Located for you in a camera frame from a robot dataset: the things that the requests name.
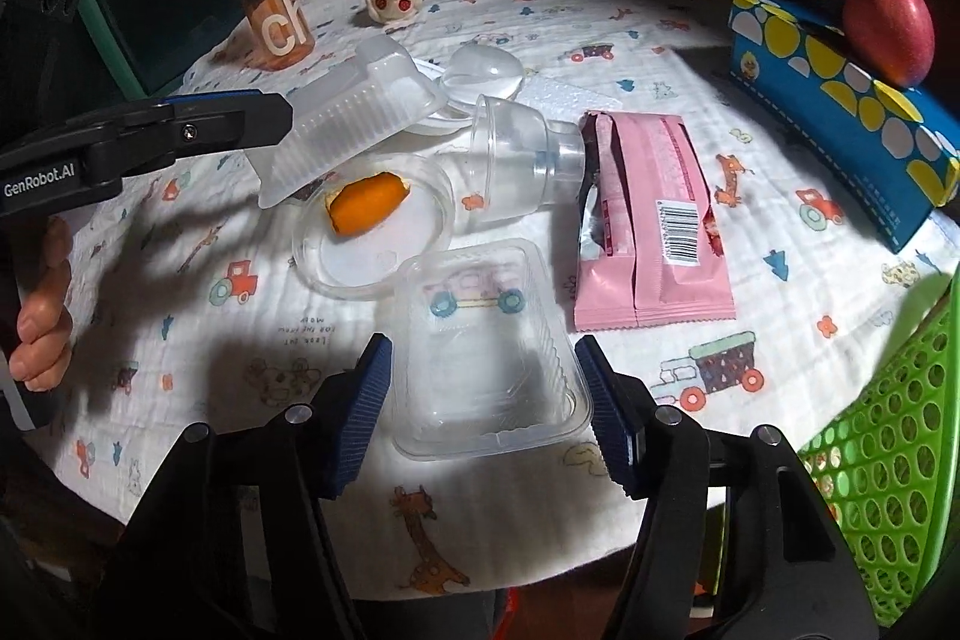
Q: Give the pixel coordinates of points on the white paper tissue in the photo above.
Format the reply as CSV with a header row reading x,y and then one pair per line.
x,y
570,93

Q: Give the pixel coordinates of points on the clear rectangular plastic container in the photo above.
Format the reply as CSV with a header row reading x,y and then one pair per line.
x,y
480,377

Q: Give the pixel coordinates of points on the pink snack wrapper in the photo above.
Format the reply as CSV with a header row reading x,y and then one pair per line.
x,y
660,175

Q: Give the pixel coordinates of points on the clear plastic cup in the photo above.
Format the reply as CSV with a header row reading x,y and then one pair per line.
x,y
510,160

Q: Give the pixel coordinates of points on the white round plastic lid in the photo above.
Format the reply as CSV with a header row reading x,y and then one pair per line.
x,y
450,124

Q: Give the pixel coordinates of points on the clear ribbed plastic tray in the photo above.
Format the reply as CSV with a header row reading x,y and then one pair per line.
x,y
337,115

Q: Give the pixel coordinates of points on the clear plastic dome lid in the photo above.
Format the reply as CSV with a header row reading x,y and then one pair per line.
x,y
484,70

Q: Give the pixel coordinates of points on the person's left hand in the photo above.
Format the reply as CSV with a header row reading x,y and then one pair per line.
x,y
49,325

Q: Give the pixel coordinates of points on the orange peel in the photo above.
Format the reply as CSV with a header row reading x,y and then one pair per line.
x,y
367,201

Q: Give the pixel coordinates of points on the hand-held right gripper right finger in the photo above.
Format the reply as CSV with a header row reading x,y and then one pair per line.
x,y
607,415

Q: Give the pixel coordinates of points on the clear round plastic container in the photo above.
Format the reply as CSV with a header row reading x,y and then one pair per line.
x,y
375,265

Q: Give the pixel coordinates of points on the green plastic basket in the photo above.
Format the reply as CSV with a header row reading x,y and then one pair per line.
x,y
885,460

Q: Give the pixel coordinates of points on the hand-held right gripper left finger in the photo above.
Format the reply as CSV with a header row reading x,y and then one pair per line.
x,y
364,415

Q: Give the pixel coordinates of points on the white printed blanket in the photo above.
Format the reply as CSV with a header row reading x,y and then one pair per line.
x,y
787,310

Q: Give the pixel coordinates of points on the blue dotted tissue box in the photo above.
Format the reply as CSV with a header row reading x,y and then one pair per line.
x,y
825,130

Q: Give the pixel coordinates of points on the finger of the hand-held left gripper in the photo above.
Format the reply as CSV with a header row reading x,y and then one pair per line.
x,y
210,123

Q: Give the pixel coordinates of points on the red apple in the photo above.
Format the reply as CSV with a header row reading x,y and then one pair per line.
x,y
889,25

